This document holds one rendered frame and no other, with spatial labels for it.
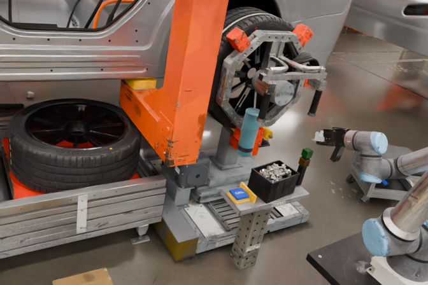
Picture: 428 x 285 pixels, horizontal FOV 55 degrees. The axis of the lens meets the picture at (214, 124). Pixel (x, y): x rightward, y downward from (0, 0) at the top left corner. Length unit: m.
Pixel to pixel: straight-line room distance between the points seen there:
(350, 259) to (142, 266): 0.99
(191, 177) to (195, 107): 0.54
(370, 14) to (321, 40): 1.81
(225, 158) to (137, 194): 0.70
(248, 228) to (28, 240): 1.00
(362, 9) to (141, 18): 3.03
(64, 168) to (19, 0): 1.22
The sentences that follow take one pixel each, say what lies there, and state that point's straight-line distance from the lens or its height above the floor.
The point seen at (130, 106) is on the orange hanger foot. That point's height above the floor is 0.59.
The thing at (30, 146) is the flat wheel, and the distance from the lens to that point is 2.06.
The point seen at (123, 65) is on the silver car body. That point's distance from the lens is 2.19.
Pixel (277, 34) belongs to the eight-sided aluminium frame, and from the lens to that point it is 2.14.
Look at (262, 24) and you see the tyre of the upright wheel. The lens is 2.17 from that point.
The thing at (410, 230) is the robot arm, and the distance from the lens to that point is 1.77.
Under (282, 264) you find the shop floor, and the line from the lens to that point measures 2.37.
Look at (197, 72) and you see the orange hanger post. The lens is 1.75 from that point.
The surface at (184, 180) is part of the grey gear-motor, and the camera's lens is 2.26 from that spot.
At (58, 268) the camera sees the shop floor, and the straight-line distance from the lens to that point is 2.17.
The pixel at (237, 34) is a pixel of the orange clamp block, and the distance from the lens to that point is 2.01.
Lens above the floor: 1.57
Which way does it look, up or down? 26 degrees down
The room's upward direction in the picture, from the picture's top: 12 degrees clockwise
